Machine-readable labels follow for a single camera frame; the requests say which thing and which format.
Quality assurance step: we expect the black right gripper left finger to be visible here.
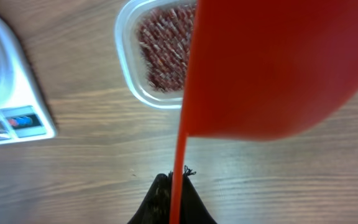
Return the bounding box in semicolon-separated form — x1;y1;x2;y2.
128;172;172;224

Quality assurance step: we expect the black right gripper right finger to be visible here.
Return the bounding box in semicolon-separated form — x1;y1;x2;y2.
180;166;217;224

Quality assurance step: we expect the red measuring scoop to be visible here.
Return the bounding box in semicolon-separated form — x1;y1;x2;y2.
170;0;358;223

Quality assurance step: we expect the white digital kitchen scale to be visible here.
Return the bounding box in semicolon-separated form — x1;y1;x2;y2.
0;18;57;145

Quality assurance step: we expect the clear plastic container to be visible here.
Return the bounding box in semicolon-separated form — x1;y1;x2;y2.
114;0;196;110

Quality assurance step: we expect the red adzuki beans pile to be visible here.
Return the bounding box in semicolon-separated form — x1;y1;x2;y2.
136;3;196;93

